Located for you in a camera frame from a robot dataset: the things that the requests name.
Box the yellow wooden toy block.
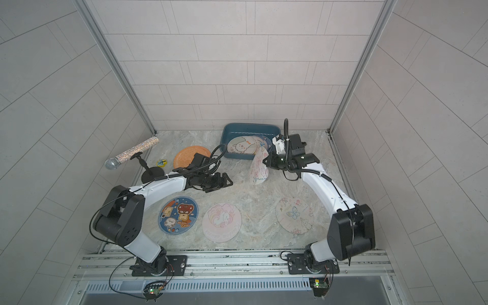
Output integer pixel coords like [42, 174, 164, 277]
[156, 159, 168, 168]

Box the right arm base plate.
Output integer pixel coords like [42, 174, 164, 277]
[280, 251, 340, 275]

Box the white butterfly bow coaster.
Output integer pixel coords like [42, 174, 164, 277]
[249, 147, 269, 185]

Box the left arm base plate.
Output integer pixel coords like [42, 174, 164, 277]
[130, 255, 188, 277]

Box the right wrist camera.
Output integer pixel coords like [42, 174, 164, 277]
[272, 137, 286, 155]

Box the white alpaca coaster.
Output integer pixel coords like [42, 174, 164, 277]
[227, 136, 266, 155]

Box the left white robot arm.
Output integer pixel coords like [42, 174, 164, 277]
[90, 154, 233, 276]

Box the glitter microphone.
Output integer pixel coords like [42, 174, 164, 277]
[104, 137, 160, 170]

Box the pink unicorn coaster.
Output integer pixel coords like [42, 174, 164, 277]
[202, 203, 242, 243]

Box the right small circuit board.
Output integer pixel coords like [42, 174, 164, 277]
[309, 277, 330, 297]

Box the teal plastic storage box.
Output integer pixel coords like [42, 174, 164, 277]
[221, 123, 281, 160]

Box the small circuit board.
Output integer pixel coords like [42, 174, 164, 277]
[142, 280, 167, 302]
[309, 277, 330, 297]

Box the blue cartoon characters coaster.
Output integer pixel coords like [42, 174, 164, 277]
[158, 196, 199, 236]

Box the left small circuit board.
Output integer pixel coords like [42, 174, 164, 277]
[142, 280, 167, 302]

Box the aluminium frame rail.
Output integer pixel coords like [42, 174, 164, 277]
[62, 249, 407, 304]

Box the white blue butterfly coaster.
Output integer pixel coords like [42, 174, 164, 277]
[276, 198, 314, 235]

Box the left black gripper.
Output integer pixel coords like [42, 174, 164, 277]
[197, 172, 235, 192]

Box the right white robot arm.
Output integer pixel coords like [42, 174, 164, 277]
[263, 134, 376, 272]

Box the orange round coaster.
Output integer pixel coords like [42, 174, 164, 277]
[173, 146, 211, 169]

